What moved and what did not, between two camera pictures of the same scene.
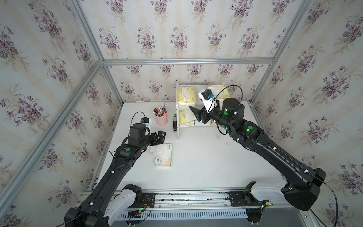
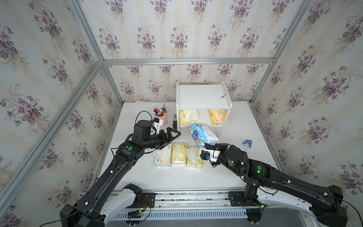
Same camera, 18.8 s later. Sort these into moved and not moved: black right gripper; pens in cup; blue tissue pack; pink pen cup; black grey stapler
Moved: blue tissue pack; black right gripper
Not moved: black grey stapler; pink pen cup; pens in cup
